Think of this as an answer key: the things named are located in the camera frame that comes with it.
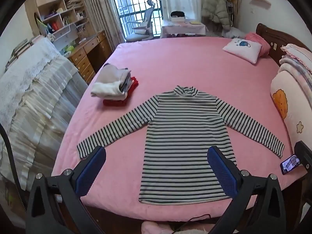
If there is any smartphone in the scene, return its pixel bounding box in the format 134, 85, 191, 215
280, 154, 301, 175

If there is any white pillow with blue print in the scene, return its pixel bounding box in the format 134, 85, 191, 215
222, 38, 262, 65

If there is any beige curtain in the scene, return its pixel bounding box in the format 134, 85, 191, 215
80, 0, 125, 51

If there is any striped long-sleeve shirt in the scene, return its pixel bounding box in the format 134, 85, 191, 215
77, 85, 285, 205

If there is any pink fluffy clothing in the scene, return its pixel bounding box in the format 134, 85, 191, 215
141, 221, 212, 234

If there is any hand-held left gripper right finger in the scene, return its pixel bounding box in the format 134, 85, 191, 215
207, 146, 285, 234

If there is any stack of folded pastel blankets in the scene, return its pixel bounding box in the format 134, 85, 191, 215
279, 43, 312, 78

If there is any thin black cable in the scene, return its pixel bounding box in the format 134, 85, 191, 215
171, 214, 211, 233

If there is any pink pillow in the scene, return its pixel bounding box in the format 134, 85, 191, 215
244, 32, 271, 57

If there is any black phone mount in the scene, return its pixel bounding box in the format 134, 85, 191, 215
294, 141, 312, 170

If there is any grey puffer jacket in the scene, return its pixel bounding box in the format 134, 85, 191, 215
202, 0, 232, 30

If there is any stack of books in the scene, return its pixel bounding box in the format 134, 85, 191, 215
5, 39, 33, 71

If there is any dark wooden headboard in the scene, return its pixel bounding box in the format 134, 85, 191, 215
256, 23, 312, 66

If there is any small table with tablecloth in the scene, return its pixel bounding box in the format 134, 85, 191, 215
160, 18, 209, 39

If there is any white plastic bag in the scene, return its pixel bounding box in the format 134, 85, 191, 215
222, 27, 244, 39

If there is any wooden desk with drawers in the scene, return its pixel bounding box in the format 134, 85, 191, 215
61, 30, 113, 84

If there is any folded white grey sweater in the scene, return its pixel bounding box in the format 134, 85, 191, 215
91, 64, 132, 101

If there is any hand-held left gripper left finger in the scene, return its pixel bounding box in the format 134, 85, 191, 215
26, 145, 107, 234

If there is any grey office chair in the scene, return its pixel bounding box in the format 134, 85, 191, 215
125, 0, 161, 42

